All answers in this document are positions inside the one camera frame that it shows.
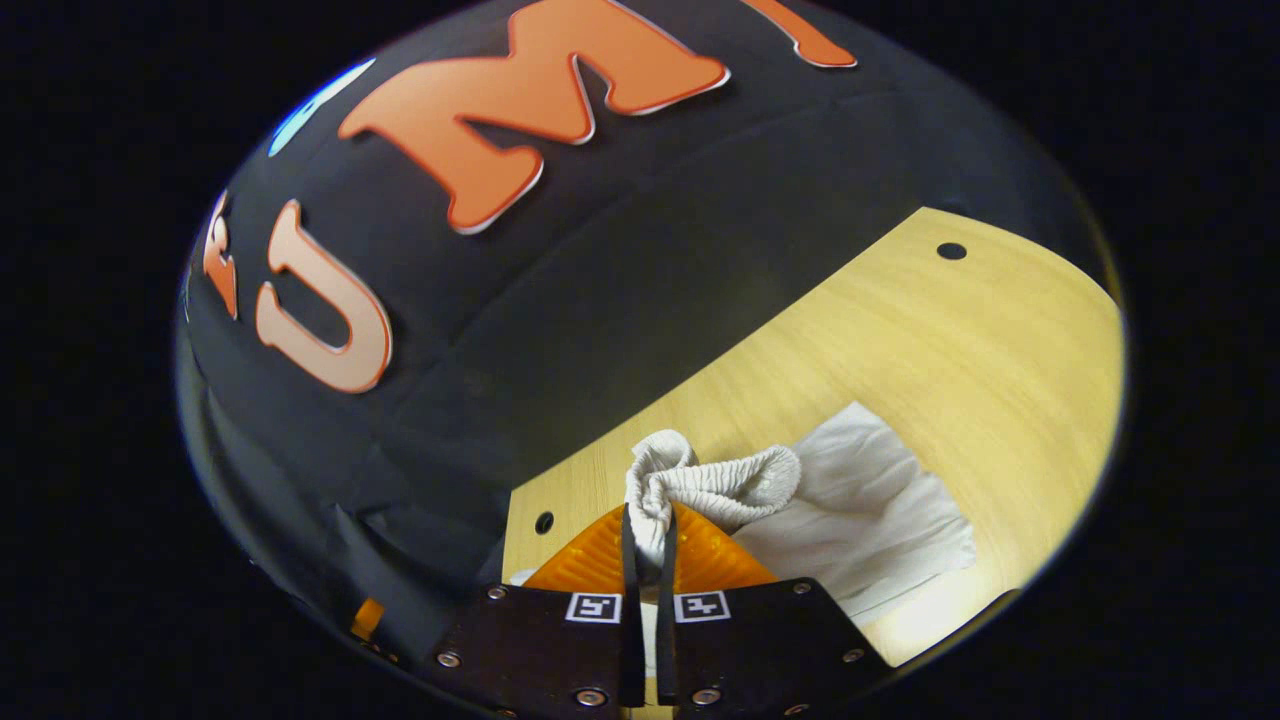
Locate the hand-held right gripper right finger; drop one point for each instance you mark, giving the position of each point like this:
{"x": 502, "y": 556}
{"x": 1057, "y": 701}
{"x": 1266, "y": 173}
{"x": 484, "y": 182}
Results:
{"x": 665, "y": 650}

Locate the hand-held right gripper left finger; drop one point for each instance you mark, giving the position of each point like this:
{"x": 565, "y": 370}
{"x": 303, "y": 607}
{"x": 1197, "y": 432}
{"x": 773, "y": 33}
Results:
{"x": 632, "y": 640}

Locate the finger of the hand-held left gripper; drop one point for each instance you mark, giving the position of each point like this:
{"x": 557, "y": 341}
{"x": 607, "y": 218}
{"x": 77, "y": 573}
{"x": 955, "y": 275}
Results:
{"x": 367, "y": 618}

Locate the white jeans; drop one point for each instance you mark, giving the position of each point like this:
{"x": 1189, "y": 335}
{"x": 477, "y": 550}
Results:
{"x": 860, "y": 520}

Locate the black backdrop cloth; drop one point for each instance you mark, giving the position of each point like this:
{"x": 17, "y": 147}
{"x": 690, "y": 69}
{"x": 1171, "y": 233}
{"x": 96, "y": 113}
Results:
{"x": 620, "y": 280}

